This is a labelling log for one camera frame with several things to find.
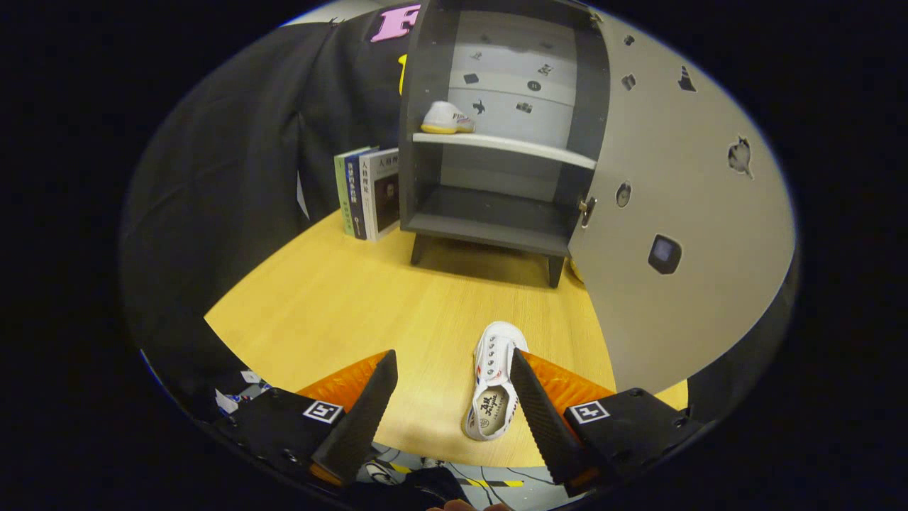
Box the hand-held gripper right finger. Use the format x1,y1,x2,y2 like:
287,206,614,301
508,348,707,498

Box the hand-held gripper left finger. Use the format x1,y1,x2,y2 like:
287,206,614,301
213,349,399,489

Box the white canvas shoe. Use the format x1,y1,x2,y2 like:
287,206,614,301
463,321,529,442
421,101,476,135

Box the beige shoe cabinet door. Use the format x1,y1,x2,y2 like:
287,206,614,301
567,11,797,396

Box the dark grey shoe cabinet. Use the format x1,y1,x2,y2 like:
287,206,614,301
397,0,611,288

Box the blue spine book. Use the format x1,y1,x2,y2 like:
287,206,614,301
344,153,380,241

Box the white cover book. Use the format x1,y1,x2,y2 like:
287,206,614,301
360,148,400,243

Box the green spine book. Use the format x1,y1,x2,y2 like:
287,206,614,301
333,146,377,237

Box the black backdrop cloth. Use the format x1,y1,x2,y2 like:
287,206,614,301
119,4,426,427

